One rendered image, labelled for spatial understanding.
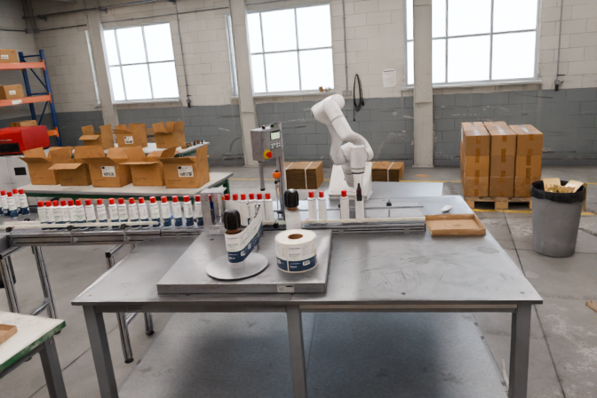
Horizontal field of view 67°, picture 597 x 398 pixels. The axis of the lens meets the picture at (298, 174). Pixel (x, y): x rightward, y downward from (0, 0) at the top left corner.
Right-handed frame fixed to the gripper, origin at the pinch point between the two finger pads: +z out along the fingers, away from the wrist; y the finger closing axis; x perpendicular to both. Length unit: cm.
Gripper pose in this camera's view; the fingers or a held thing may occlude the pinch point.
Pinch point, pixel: (359, 196)
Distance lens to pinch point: 274.0
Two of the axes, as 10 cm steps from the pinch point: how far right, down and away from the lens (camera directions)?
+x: 9.9, -0.4, -1.3
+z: 0.7, 9.7, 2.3
